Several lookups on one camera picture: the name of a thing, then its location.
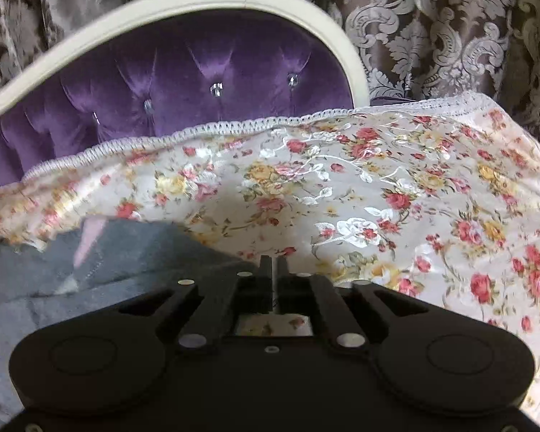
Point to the grey argyle sweater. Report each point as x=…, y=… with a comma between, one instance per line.
x=100, y=263

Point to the floral bedspread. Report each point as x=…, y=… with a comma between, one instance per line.
x=439, y=200

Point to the purple tufted headboard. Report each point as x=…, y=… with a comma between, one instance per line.
x=156, y=67

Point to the damask patterned curtain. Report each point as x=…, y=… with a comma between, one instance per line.
x=411, y=49

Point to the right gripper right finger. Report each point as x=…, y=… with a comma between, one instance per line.
x=314, y=296

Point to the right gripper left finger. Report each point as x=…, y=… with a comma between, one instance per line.
x=227, y=293

